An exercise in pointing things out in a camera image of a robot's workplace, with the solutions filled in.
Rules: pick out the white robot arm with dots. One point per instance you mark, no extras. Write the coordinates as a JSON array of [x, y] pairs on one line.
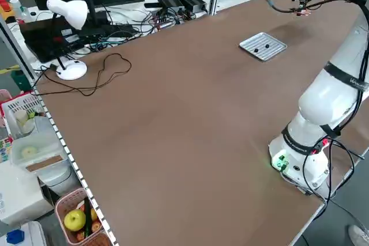
[[320, 105]]

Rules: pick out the ribbed metal tray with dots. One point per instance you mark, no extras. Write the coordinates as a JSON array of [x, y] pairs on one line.
[[271, 41]]

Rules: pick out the black phone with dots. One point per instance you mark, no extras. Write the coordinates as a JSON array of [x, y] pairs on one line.
[[152, 5]]

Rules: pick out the white desk lamp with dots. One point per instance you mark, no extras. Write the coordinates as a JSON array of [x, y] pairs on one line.
[[69, 12]]

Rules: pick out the black laptop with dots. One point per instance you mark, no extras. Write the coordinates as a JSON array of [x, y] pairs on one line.
[[43, 41]]

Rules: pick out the clear plastic bottle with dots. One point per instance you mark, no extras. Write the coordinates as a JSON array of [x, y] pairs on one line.
[[15, 7]]

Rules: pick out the green box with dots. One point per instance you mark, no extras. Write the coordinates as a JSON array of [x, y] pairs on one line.
[[20, 78]]

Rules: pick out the white slotted basket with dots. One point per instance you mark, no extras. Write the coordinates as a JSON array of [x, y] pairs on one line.
[[26, 103]]

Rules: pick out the red yellow button box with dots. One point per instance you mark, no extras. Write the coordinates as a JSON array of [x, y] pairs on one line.
[[4, 5]]

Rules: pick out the dark green cucumber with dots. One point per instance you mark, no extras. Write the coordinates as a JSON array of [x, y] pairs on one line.
[[87, 217]]

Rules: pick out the clear plastic container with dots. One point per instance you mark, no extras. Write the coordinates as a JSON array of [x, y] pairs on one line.
[[37, 153]]

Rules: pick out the red fruit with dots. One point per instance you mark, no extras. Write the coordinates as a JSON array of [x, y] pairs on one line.
[[96, 226], [81, 236]]

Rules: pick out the yellow apple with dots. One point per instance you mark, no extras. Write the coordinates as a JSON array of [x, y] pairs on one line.
[[75, 220]]

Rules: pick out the pink plastic basket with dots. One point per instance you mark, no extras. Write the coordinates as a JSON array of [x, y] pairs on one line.
[[62, 208]]

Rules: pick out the white box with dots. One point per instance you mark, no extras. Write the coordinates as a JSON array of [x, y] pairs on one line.
[[20, 194]]

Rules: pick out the white plastic container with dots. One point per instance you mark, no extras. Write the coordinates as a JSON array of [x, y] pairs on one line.
[[34, 233]]

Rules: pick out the blue plastic piece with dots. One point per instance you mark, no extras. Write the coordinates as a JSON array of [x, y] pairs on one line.
[[15, 236]]

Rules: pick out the aluminium table edge rail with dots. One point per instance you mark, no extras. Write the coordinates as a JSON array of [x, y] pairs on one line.
[[75, 166]]

